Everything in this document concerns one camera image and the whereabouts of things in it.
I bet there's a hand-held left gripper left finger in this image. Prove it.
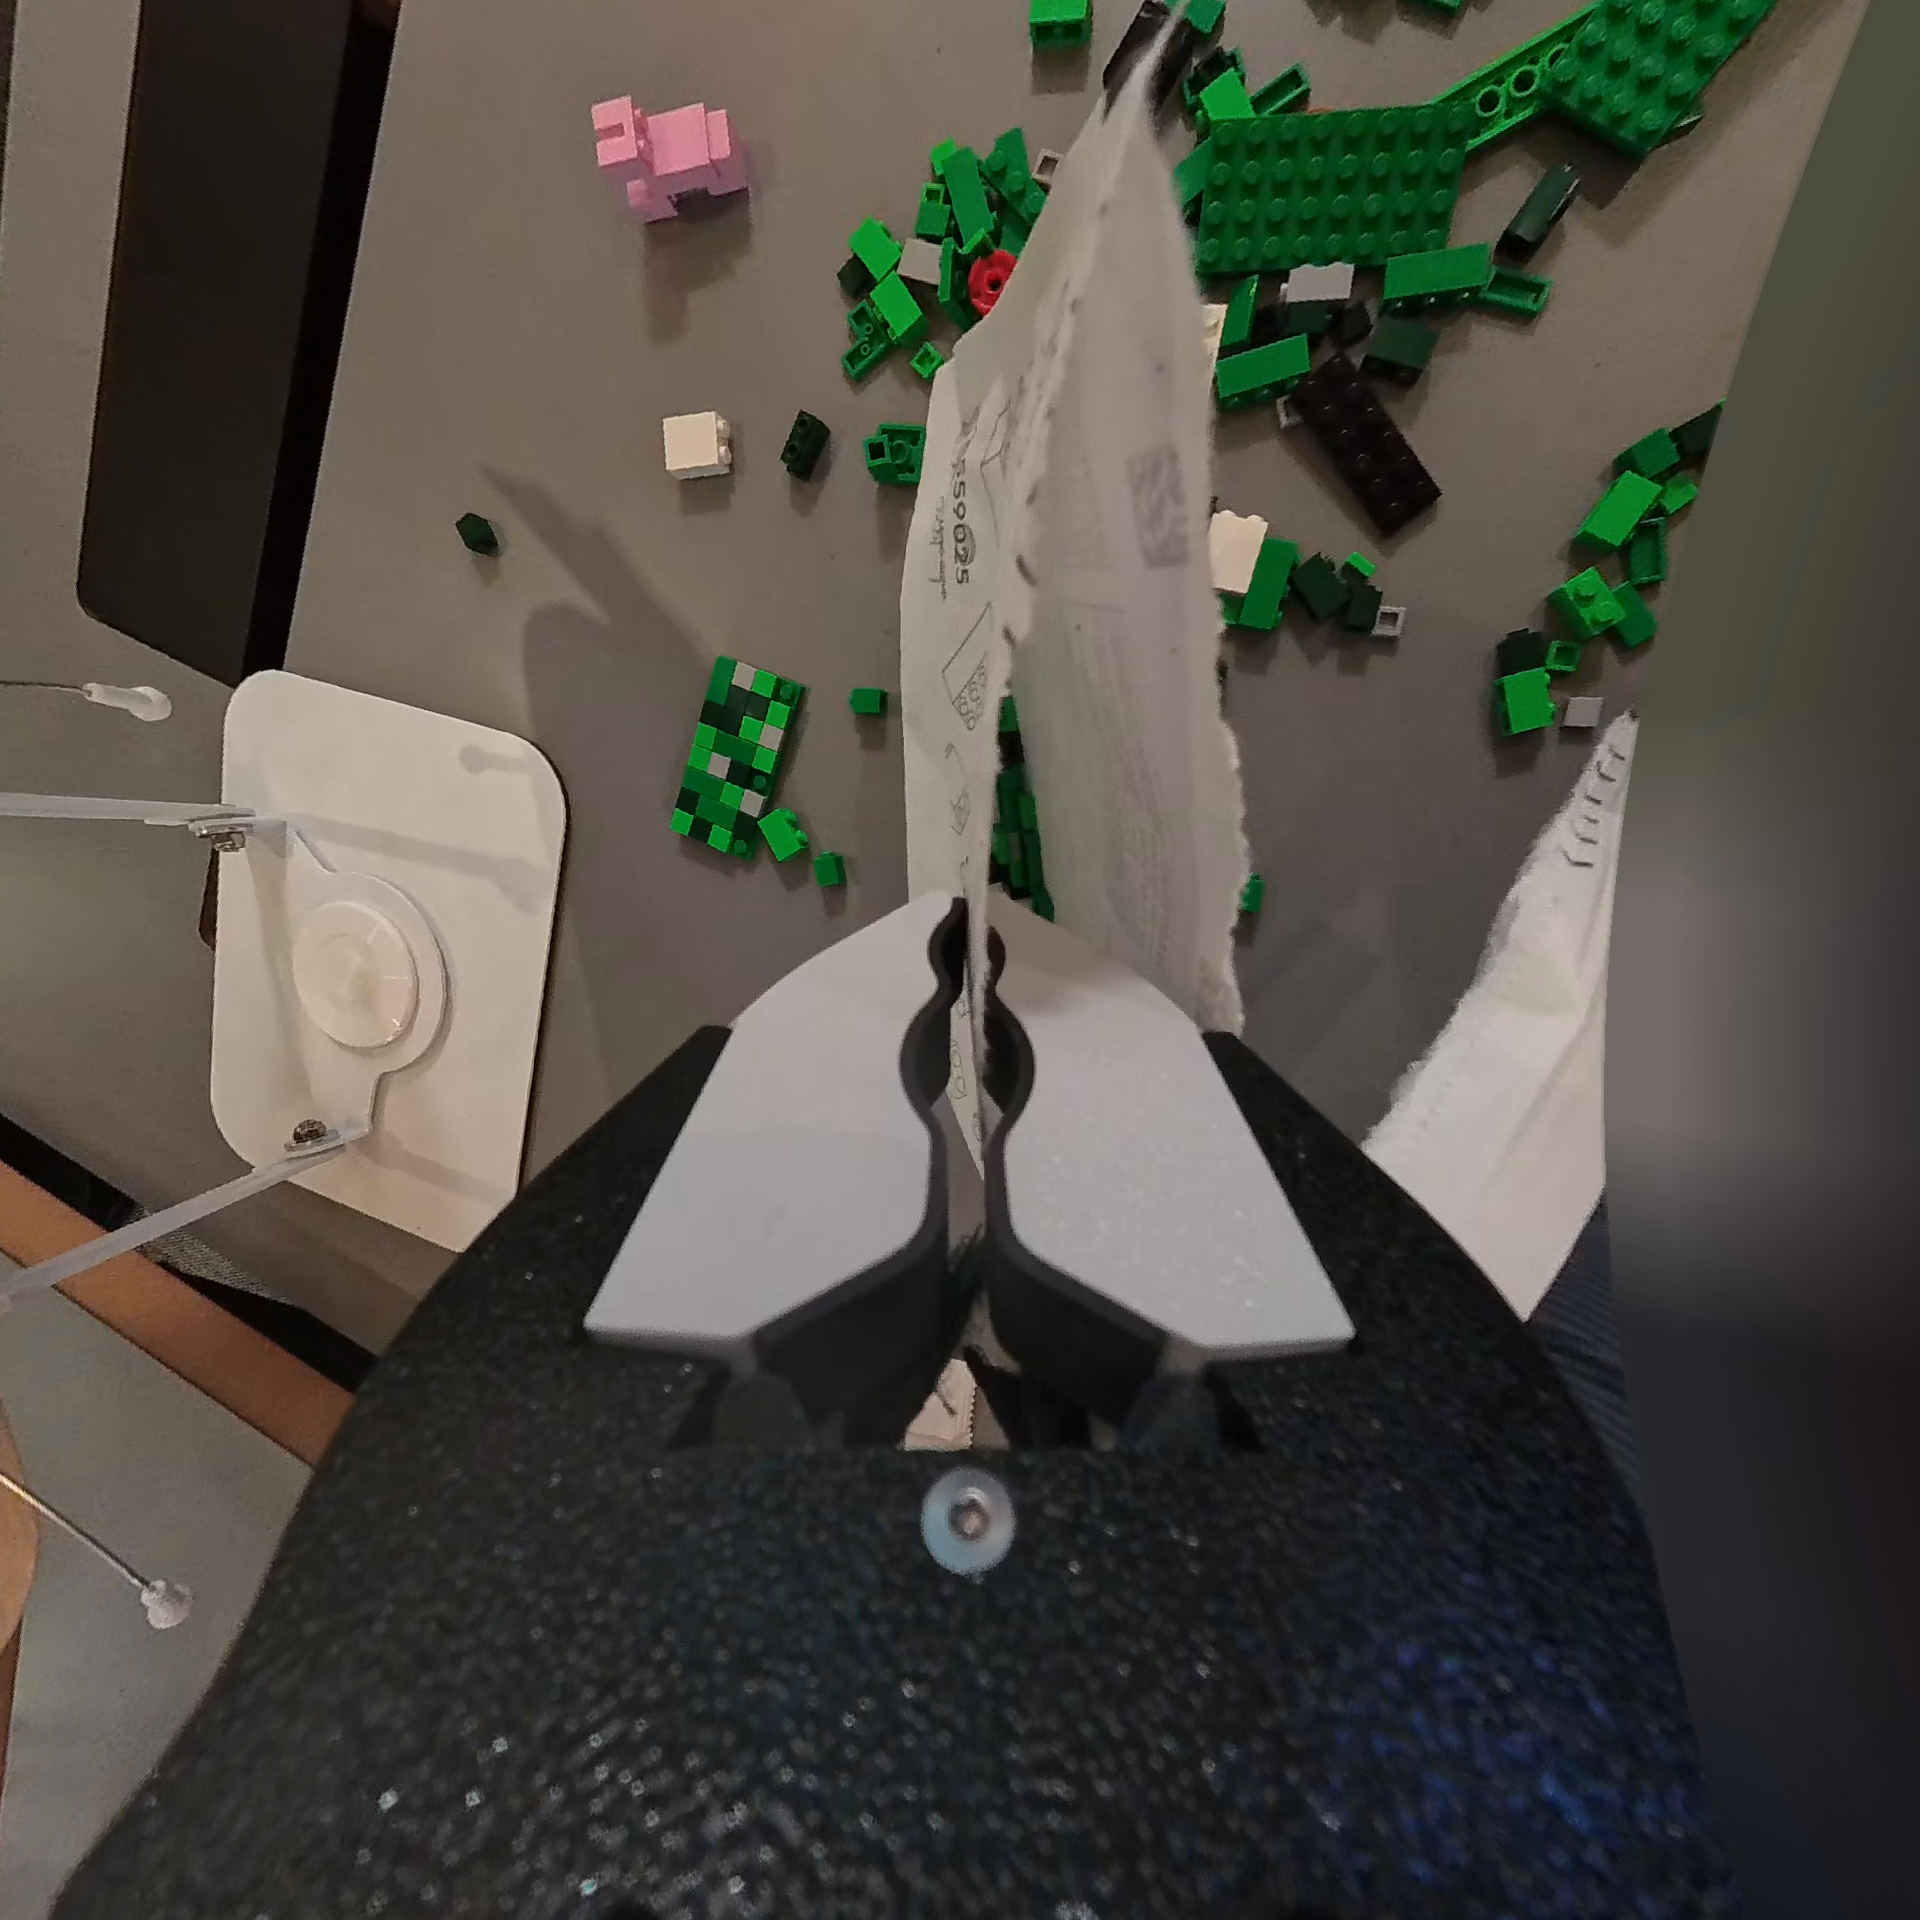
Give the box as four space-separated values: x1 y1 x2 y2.
585 894 967 1371

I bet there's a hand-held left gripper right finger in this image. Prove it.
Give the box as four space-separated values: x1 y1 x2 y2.
975 922 1358 1383

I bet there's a white printed paper bag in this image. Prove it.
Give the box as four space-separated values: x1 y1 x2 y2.
900 0 1258 1450

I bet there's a grey desk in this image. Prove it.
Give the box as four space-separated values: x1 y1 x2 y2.
0 0 1878 1321

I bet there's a green mosaic plate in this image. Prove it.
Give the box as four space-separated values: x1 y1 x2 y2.
668 654 810 864

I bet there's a person's blue ribbed sweater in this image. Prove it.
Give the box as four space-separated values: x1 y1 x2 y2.
1523 1184 1652 1502

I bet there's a grey table with wooden edge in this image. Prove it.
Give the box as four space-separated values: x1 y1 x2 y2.
0 1153 359 1920

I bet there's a long black plate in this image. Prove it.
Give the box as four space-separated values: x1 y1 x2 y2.
1291 353 1446 539

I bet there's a curved row of green bricks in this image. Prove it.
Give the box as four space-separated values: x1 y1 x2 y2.
1490 402 1728 738

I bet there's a pile of green bricks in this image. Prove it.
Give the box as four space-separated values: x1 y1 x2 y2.
835 0 1783 635

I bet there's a large green studded plate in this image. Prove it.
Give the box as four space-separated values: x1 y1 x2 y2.
1542 0 1783 161
1191 102 1489 282

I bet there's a pink brick pig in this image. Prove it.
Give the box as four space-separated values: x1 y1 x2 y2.
589 96 751 227

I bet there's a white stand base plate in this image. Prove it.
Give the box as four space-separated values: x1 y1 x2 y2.
0 669 574 1639

